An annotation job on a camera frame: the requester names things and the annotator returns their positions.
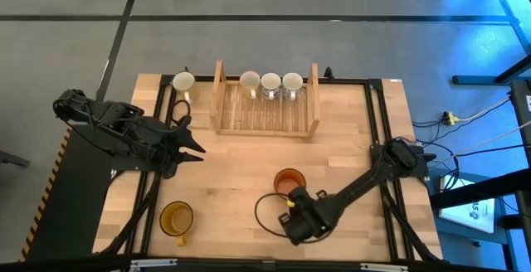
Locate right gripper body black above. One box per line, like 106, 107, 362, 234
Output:
278, 188, 334, 246

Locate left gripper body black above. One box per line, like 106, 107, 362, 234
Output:
154, 124, 188, 180

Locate orange mug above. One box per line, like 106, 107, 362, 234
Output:
273, 168, 308, 199

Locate pale yellow mug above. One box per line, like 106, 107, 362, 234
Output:
239, 70, 262, 100

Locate white mug outside rack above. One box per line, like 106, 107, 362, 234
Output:
172, 70, 201, 104

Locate wooden mug rack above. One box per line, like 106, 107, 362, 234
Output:
209, 59, 321, 139

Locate white mug with geometric pattern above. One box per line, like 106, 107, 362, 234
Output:
281, 72, 304, 102

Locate black platform with hazard stripes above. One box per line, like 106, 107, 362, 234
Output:
18, 126, 116, 264

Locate white box with print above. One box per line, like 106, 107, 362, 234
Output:
438, 197, 497, 236

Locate yellow power plug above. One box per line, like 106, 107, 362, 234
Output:
441, 111, 462, 125

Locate black crossbar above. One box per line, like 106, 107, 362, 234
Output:
428, 167, 531, 211

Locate black stand legs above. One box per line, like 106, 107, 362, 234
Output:
451, 0, 531, 86

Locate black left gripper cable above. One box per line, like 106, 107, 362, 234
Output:
170, 99, 193, 130

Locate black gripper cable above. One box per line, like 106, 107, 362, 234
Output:
254, 192, 329, 245
170, 99, 193, 130

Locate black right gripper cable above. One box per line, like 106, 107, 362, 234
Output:
254, 192, 329, 245

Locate silver metal bracket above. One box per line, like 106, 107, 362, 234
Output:
359, 262, 409, 272
129, 258, 178, 270

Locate black metal table frame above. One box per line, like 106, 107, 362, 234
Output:
93, 72, 445, 265

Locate cream floor cable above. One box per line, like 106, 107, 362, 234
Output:
431, 123, 531, 164
455, 95, 514, 122

